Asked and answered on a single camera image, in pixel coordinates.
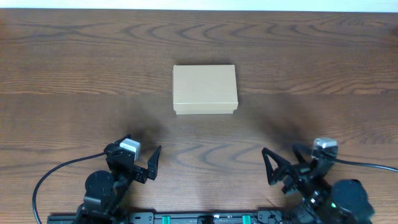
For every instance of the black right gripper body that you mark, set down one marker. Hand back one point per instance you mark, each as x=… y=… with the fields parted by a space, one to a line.
x=302 y=183

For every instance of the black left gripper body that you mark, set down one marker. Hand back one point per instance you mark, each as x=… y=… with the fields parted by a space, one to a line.
x=137 y=173

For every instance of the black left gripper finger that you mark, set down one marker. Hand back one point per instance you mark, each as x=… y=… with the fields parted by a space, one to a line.
x=153 y=163
x=116 y=144

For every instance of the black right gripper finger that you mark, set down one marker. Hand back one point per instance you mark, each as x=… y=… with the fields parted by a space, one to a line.
x=298 y=149
x=277 y=168

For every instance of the brown cardboard box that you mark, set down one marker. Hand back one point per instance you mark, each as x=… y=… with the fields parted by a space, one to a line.
x=204 y=89

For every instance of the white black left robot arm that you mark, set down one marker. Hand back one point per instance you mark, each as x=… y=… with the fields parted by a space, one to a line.
x=106 y=189

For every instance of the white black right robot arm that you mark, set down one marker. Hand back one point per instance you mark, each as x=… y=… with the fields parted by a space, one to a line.
x=344 y=202

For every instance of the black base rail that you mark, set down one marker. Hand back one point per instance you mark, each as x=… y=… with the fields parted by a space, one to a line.
x=258 y=217

